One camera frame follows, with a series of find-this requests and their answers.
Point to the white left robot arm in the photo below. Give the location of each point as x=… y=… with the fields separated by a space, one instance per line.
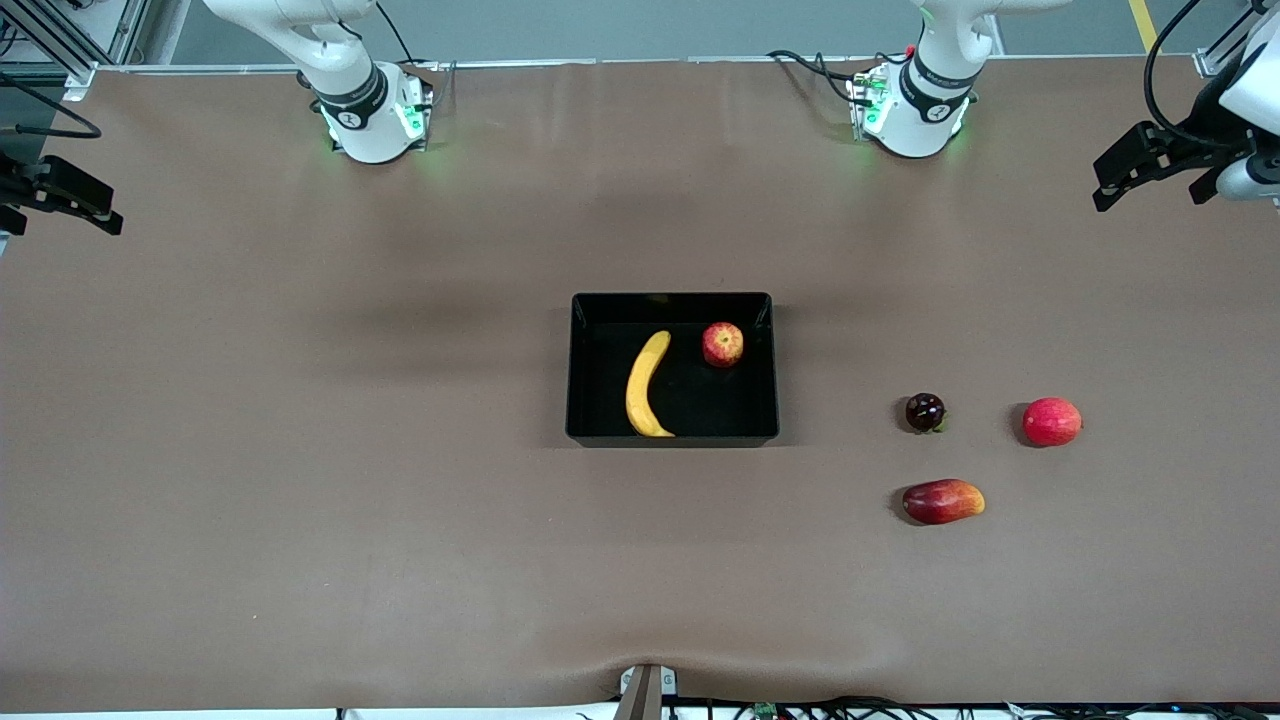
x=925 y=100

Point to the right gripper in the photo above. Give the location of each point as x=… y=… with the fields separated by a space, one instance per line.
x=22 y=187

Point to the small red yellow apple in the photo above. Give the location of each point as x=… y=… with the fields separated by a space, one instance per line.
x=722 y=345

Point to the black plastic box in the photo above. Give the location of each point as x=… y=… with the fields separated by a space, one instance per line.
x=715 y=400

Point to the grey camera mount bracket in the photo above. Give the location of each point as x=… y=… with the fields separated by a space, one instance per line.
x=645 y=690

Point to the aluminium frame post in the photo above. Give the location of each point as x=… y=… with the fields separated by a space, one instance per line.
x=50 y=35
x=1225 y=45

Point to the dark purple plum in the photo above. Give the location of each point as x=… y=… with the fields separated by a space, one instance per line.
x=925 y=412

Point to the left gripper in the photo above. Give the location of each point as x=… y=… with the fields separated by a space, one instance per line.
x=1197 y=139

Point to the yellow banana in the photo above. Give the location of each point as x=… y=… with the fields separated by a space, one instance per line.
x=645 y=385

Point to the red yellow mango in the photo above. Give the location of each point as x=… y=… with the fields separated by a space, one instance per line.
x=942 y=502

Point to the brown table mat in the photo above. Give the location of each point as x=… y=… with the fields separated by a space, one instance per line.
x=300 y=500

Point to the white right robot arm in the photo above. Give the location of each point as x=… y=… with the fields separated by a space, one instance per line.
x=350 y=90

